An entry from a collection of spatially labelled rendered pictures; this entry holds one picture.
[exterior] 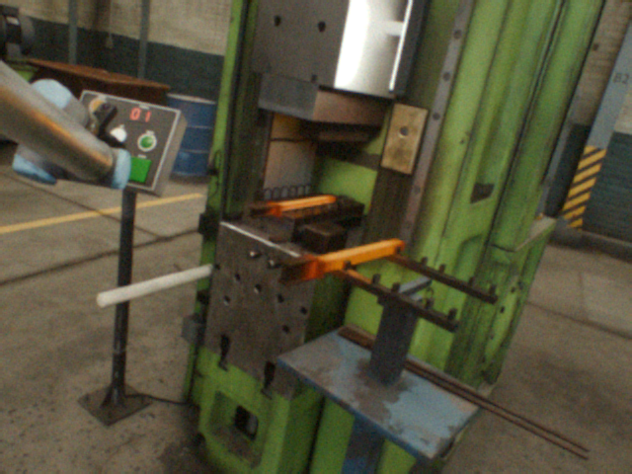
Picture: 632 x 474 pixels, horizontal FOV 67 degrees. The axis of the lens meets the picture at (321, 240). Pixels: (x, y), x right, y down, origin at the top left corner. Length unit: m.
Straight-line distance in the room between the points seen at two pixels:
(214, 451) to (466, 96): 1.41
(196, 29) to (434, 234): 8.37
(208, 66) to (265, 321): 7.95
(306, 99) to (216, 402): 1.06
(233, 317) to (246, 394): 0.25
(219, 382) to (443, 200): 0.94
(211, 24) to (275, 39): 7.80
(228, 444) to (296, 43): 1.30
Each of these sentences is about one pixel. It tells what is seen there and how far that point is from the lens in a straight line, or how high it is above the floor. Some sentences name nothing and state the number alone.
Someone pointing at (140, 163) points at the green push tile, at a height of 1.03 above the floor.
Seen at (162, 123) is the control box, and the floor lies 1.15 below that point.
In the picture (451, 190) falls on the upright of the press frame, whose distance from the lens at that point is 1.31.
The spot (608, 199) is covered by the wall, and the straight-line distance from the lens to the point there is 7.18.
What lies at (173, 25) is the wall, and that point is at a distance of 9.78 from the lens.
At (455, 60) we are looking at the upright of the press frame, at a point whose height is 1.49.
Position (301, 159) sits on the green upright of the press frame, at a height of 1.09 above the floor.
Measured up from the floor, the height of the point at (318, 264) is 1.04.
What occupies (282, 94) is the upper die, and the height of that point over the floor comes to 1.32.
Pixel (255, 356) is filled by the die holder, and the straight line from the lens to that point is 1.54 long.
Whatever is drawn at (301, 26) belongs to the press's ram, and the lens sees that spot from 1.39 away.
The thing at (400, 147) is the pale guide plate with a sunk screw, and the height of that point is 1.25.
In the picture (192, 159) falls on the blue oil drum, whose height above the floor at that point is 0.20.
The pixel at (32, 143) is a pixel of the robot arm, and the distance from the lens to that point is 0.90.
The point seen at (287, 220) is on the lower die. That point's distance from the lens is 1.40.
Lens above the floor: 1.37
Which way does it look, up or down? 18 degrees down
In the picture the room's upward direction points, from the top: 11 degrees clockwise
